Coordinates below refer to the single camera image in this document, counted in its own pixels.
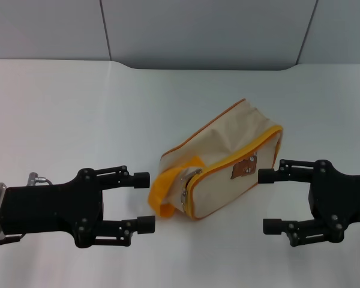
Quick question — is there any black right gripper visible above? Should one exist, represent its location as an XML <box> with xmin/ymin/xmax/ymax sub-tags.
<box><xmin>257</xmin><ymin>158</ymin><xmax>360</xmax><ymax>248</ymax></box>

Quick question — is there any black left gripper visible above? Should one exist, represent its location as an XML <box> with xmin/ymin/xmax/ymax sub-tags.
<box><xmin>0</xmin><ymin>164</ymin><xmax>156</xmax><ymax>249</ymax></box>

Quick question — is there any beige food bag yellow trim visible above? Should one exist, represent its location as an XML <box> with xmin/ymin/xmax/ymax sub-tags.
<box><xmin>148</xmin><ymin>98</ymin><xmax>284</xmax><ymax>221</ymax></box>

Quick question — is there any left arm cable with plug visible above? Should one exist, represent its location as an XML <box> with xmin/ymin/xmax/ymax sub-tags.
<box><xmin>28</xmin><ymin>172</ymin><xmax>53</xmax><ymax>187</ymax></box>

